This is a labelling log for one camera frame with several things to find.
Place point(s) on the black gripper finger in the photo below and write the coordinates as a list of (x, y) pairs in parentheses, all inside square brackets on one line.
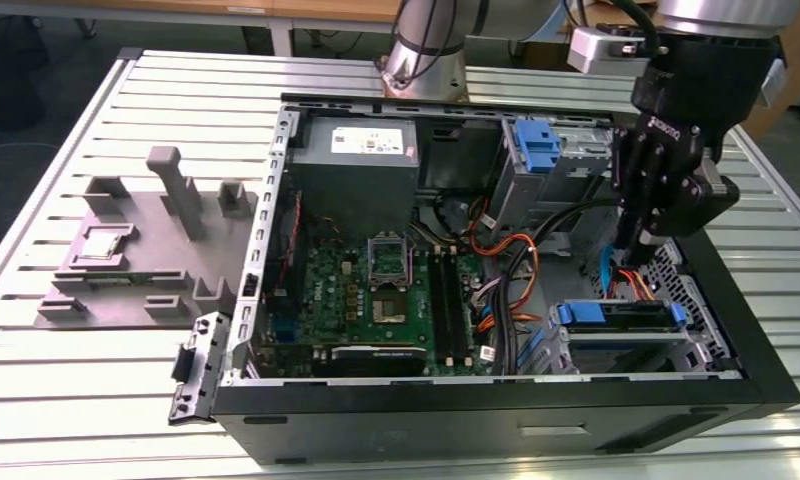
[(641, 200)]

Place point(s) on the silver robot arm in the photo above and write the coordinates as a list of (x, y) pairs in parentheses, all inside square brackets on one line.
[(427, 65)]

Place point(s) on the grey metal disk bay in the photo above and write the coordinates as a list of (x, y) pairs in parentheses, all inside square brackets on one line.
[(623, 336)]

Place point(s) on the grey metal drive cage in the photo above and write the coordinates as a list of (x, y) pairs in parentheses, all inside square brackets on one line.
[(527, 195)]

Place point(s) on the blue plastic drive latch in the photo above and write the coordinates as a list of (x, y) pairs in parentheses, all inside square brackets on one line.
[(537, 145)]

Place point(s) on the black RAM slot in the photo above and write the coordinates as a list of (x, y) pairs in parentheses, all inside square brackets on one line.
[(461, 305), (442, 305)]

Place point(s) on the thin locking lever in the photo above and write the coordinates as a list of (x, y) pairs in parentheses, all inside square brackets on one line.
[(410, 270)]

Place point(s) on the grey power supply unit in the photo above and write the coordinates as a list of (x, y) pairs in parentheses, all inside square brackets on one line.
[(354, 195)]

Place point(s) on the CPU socket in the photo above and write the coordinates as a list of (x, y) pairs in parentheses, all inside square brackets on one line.
[(394, 310)]

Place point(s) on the green motherboard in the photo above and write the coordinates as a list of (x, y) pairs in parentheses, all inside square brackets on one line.
[(334, 285)]

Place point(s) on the black graphics card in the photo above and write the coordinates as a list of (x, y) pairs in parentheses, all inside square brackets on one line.
[(374, 362)]

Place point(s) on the black PC case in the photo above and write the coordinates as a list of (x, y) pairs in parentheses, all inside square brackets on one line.
[(441, 425)]

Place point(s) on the blue expansion slot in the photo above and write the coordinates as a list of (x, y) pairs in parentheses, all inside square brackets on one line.
[(284, 331)]

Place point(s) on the grey parts rack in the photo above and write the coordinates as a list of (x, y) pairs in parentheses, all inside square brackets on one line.
[(154, 240)]

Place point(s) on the grey case rear latch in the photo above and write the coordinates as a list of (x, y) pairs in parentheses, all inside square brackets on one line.
[(196, 380)]

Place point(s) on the green RAM stick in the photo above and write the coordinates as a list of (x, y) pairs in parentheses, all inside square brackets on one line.
[(116, 281)]

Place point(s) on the silver CPU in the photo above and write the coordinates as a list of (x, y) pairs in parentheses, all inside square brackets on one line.
[(100, 247)]

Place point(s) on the black office chair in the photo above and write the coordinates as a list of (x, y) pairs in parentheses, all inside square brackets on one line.
[(7, 75)]

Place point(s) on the small grey side camera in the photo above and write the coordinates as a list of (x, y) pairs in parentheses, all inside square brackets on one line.
[(701, 210)]

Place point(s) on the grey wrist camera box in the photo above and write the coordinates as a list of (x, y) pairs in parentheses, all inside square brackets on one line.
[(601, 50)]

